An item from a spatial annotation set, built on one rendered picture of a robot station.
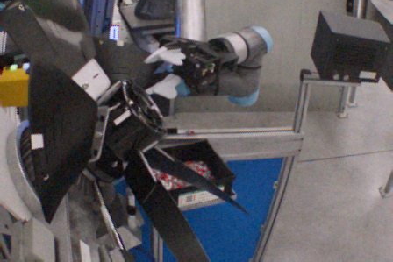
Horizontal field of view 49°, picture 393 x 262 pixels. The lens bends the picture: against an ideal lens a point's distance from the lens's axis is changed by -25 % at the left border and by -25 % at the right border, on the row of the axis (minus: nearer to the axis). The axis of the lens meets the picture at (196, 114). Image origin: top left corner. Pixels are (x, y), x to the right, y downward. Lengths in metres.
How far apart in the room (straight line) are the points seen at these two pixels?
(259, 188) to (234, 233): 0.22
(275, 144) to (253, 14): 1.50
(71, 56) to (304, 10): 2.28
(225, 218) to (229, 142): 0.32
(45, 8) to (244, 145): 0.84
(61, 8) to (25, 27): 0.10
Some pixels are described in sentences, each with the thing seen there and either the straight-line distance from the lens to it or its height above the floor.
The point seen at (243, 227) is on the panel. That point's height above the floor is 0.47.
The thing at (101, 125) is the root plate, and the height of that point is 1.23.
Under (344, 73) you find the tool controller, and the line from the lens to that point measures 1.49.
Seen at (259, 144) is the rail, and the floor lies 0.83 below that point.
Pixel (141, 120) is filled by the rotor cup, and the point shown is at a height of 1.23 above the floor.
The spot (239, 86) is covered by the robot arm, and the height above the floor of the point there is 1.08.
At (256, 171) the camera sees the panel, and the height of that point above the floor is 0.72.
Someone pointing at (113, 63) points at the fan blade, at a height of 1.19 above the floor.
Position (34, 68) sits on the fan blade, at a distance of 0.63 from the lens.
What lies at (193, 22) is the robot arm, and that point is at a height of 1.21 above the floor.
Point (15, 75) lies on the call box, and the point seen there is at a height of 1.07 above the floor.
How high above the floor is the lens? 1.70
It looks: 32 degrees down
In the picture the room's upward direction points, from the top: 6 degrees clockwise
